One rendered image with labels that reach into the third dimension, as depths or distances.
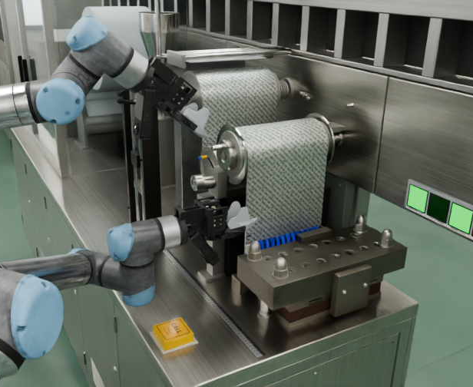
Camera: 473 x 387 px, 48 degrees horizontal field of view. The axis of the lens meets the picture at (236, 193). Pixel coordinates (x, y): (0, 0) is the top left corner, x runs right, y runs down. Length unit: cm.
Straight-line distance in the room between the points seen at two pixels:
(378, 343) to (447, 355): 143
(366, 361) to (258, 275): 37
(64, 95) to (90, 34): 17
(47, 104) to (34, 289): 31
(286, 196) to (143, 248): 39
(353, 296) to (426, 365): 145
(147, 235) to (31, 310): 39
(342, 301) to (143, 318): 47
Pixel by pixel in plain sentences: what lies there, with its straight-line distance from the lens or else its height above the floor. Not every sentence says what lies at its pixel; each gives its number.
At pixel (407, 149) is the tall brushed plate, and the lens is 130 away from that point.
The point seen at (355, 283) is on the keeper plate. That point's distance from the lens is 129.
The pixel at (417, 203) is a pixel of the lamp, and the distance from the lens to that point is 129.
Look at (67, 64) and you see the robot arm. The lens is 111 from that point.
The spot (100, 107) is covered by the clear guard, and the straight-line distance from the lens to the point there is 217.
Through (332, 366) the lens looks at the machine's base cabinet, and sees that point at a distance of 134.
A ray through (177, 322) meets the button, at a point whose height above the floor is 92.
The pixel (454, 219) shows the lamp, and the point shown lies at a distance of 123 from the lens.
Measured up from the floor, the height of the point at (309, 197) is 112.
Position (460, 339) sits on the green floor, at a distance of 295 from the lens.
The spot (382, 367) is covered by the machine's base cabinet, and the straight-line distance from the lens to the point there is 147.
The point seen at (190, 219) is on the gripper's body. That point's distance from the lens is 121.
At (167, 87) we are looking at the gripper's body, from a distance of 117.
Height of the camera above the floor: 165
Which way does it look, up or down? 22 degrees down
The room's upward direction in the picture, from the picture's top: 1 degrees clockwise
